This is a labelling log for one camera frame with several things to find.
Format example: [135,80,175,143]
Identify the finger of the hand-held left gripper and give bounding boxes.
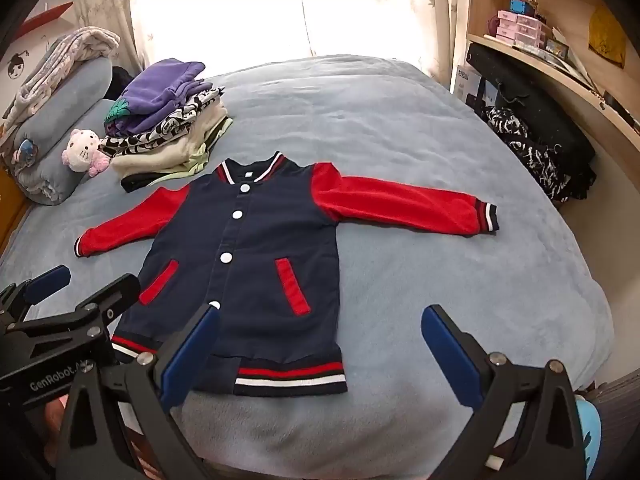
[0,265,71,323]
[70,274,142,333]

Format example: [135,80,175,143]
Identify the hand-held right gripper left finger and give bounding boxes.
[52,304,221,480]

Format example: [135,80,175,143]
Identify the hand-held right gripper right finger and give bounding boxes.
[421,304,587,480]

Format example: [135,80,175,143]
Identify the navy and red varsity jacket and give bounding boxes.
[74,151,501,397]

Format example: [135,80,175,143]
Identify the wooden headboard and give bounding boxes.
[0,170,31,256]

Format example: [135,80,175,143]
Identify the black folded garment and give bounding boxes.
[120,172,171,193]

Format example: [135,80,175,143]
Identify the white and pink plush cat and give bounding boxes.
[61,128,111,177]

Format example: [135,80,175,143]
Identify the light green folded garment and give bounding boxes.
[150,117,235,183]

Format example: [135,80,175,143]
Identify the light blue item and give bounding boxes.
[575,395,601,478]

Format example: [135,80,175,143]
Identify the grey pillows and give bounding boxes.
[0,55,118,206]

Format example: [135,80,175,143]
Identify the purple folded garment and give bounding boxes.
[104,59,207,133]

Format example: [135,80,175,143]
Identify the black fuzzy cloth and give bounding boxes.
[112,66,137,100]

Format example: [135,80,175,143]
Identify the black and white patterned cloth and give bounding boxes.
[482,106,571,203]

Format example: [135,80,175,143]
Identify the blue fleece bed blanket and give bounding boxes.
[0,55,616,480]

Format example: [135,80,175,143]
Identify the pale floral folded blanket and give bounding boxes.
[2,27,122,136]

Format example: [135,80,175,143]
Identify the long black case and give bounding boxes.
[465,42,598,201]

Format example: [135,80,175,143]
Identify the white printed carton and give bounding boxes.
[452,64,498,108]

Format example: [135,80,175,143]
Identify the floral sheer curtain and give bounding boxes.
[70,0,156,71]

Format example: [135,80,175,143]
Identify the pink drawer organizer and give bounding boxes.
[495,10,548,48]

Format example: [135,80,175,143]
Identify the yellow cloth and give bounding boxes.
[587,7,627,68]

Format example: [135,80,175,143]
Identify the cartoon face wall sticker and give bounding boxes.
[6,50,28,81]

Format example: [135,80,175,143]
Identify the wooden wall shelf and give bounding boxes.
[450,0,640,181]

